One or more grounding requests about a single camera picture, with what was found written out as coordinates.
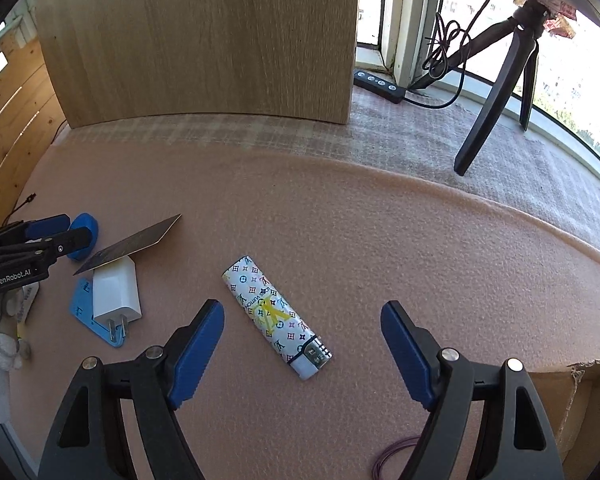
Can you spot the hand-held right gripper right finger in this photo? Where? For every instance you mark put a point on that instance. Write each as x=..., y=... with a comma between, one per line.
x=407, y=355

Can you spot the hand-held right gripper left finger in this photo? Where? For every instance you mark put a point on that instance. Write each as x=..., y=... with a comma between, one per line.
x=195, y=355

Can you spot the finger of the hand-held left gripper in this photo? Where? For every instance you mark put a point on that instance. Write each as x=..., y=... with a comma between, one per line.
x=67, y=242
x=47, y=225

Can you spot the round blue lid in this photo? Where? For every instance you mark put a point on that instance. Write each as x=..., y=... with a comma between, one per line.
x=91, y=222

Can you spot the dark thin card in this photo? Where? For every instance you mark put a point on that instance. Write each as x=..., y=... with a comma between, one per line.
x=130, y=247

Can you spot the blue plastic bracket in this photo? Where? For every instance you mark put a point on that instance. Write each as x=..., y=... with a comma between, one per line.
x=82, y=305

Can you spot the white wall charger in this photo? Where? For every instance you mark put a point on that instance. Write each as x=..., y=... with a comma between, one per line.
x=115, y=290

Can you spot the white patterned lighter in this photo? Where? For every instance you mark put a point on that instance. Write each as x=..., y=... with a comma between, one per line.
x=265, y=305

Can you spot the cardboard box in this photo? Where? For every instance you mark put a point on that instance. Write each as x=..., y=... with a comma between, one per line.
x=570, y=400

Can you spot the wooden slat panel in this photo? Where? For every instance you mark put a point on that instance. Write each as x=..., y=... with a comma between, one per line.
x=15, y=110

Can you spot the pink blanket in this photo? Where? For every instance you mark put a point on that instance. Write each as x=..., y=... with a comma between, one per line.
x=330, y=235

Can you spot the checkered cloth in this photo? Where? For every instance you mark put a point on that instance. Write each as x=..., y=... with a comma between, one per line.
x=405, y=130

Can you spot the large wooden board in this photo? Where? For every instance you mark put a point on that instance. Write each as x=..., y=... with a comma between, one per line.
x=205, y=35

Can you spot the black tripod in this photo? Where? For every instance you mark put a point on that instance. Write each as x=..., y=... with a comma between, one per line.
x=485, y=115

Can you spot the black inline remote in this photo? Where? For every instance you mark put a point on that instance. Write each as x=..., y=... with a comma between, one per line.
x=380, y=82

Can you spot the red white paper wad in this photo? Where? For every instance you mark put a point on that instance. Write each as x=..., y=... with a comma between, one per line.
x=560, y=12

